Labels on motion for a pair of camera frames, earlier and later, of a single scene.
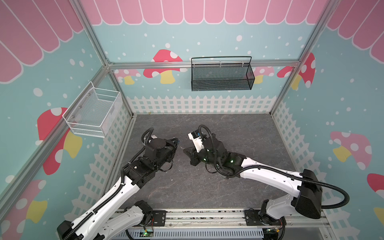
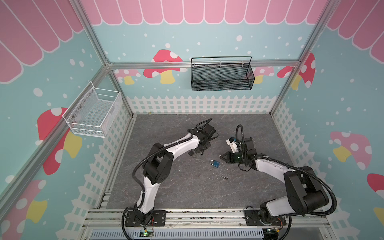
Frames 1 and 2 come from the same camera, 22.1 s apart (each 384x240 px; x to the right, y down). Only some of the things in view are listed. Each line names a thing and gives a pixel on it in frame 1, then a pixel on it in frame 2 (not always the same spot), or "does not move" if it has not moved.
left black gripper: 172,146 to 208,145
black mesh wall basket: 214,73 does not move
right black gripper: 195,153 to 230,156
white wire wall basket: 94,112 does not move
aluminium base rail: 223,219 does not move
